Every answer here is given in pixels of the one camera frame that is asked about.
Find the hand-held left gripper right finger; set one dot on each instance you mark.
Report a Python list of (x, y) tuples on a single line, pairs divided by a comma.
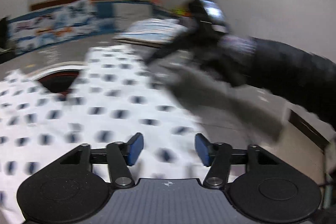
[(203, 149)]

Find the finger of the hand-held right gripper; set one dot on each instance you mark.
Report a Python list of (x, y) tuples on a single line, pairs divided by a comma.
[(165, 49)]

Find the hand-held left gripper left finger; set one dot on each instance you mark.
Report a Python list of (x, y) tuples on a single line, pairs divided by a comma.
[(135, 148)]

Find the white navy polka-dot clothes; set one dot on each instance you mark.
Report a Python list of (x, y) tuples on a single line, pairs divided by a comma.
[(78, 121)]

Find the person's right forearm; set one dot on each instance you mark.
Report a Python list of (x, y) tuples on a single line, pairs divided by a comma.
[(288, 74)]

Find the folded striped clothes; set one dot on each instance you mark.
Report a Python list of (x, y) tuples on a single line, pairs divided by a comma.
[(149, 29)]

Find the person's right hand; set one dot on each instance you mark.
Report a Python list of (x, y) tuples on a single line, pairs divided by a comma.
[(218, 61)]

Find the pile of colourful toys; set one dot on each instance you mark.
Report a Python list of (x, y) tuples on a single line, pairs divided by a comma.
[(181, 10)]

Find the butterfly print pillow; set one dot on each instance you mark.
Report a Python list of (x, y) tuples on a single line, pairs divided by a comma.
[(78, 16)]

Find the round black induction cooker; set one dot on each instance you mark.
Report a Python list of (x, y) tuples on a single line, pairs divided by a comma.
[(59, 81)]

